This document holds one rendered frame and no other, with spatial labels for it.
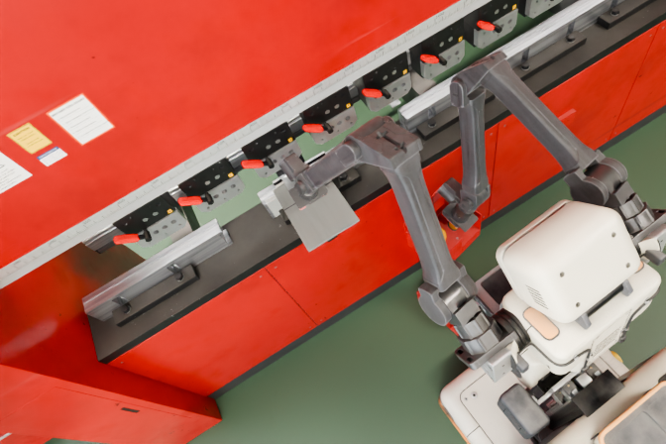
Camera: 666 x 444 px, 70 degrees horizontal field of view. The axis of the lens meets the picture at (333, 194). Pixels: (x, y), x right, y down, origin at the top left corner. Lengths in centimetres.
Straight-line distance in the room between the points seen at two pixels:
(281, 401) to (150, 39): 176
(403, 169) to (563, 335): 46
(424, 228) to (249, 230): 88
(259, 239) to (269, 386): 97
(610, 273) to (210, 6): 94
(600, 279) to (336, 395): 155
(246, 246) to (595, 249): 108
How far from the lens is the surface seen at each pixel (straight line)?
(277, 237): 162
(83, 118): 116
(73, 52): 107
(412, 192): 87
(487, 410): 198
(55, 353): 162
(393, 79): 147
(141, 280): 167
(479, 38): 161
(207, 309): 172
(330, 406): 232
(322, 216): 146
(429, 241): 93
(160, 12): 106
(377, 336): 233
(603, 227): 99
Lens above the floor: 224
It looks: 57 degrees down
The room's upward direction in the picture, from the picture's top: 24 degrees counter-clockwise
